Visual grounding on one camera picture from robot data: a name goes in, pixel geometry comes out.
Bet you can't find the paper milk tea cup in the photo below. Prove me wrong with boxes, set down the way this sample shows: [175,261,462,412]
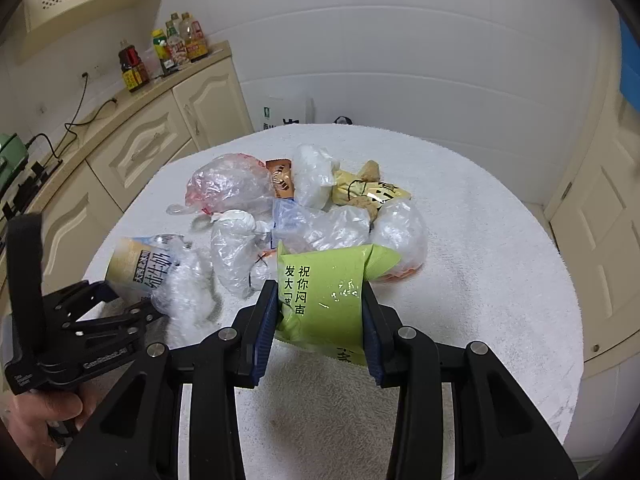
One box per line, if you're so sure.
[105,234,192,304]

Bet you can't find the crumpled clear plastic wrap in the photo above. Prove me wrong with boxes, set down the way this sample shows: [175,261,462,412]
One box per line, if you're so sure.
[151,237,219,340]

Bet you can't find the white rice bag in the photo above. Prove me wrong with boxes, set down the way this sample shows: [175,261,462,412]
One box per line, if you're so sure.
[258,96,314,130]

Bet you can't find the clear and red plastic bag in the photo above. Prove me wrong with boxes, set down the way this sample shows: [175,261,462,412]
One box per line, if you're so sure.
[166,153,276,216]

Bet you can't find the clear bluish plastic bag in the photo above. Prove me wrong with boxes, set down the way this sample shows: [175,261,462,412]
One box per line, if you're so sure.
[271,198,371,254]

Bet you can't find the green yellow bottle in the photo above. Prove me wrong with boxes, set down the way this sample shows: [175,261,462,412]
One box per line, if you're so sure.
[152,29,178,76]

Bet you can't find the red and black shopping bag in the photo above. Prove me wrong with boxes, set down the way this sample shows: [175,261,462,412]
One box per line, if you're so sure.
[334,116,352,126]

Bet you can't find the black stove top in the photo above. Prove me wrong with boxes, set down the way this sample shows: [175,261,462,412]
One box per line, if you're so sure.
[1,157,62,231]

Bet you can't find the dark soy sauce bottle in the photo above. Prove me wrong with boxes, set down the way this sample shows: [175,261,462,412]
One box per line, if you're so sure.
[118,39,150,93]

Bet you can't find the white towel table cover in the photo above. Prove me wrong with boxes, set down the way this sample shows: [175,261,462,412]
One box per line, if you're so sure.
[85,124,584,479]

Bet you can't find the white bag with orange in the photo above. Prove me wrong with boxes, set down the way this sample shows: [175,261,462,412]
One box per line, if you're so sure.
[371,198,427,281]

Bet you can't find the clear seasoning bottle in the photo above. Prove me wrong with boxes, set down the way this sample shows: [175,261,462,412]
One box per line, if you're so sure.
[165,13,190,66]

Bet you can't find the yellow snack wrapper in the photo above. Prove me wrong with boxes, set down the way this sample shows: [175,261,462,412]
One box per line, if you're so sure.
[331,159,411,221]

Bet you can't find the cream lower kitchen cabinets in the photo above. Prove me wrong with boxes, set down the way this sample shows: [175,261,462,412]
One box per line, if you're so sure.
[26,41,253,292]

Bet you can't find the green snack bag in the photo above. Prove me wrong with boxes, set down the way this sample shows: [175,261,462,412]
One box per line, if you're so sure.
[276,244,400,365]

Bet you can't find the white knotted plastic bag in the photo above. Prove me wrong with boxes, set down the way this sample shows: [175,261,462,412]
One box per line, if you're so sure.
[210,209,278,299]

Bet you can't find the cream panelled door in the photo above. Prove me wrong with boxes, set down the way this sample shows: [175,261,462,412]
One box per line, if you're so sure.
[544,58,640,380]

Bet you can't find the orange snack wrapper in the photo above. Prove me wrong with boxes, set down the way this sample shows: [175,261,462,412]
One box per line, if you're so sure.
[266,158,295,200]

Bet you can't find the cooking oil bottle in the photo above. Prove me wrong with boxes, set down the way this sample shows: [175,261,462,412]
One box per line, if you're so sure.
[180,12,208,63]

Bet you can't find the green kitchen appliance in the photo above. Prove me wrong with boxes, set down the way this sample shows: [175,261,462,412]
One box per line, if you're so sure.
[0,133,28,196]

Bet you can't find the person's left hand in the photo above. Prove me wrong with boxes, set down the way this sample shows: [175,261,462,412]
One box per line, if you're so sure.
[1,384,99,478]

